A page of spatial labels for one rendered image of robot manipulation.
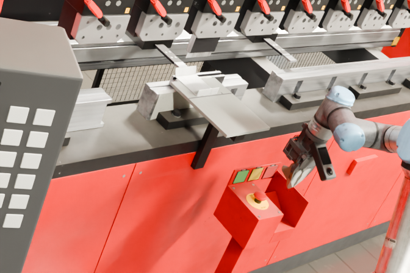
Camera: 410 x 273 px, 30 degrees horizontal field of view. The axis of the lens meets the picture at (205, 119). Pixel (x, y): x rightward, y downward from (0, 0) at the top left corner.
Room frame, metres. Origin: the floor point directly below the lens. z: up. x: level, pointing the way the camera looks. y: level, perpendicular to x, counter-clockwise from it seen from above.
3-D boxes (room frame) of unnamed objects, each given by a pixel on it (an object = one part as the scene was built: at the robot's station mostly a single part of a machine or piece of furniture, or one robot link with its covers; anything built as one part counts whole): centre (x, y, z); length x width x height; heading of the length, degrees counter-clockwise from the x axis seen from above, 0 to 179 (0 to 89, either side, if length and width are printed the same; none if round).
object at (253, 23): (2.20, -0.02, 1.25); 0.15 x 0.09 x 0.17; 142
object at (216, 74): (2.10, 0.07, 0.98); 0.20 x 0.03 x 0.03; 142
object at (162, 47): (2.17, 0.21, 1.01); 0.26 x 0.12 x 0.05; 52
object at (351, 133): (1.89, -0.38, 1.13); 0.11 x 0.11 x 0.08; 24
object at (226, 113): (1.97, -0.02, 1.00); 0.26 x 0.18 x 0.01; 52
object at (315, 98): (2.51, -0.33, 0.89); 0.30 x 0.05 x 0.03; 142
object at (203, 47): (2.06, 0.09, 1.12); 0.10 x 0.02 x 0.10; 142
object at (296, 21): (2.36, -0.14, 1.25); 0.15 x 0.09 x 0.17; 142
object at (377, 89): (2.82, -0.57, 0.89); 0.30 x 0.05 x 0.03; 142
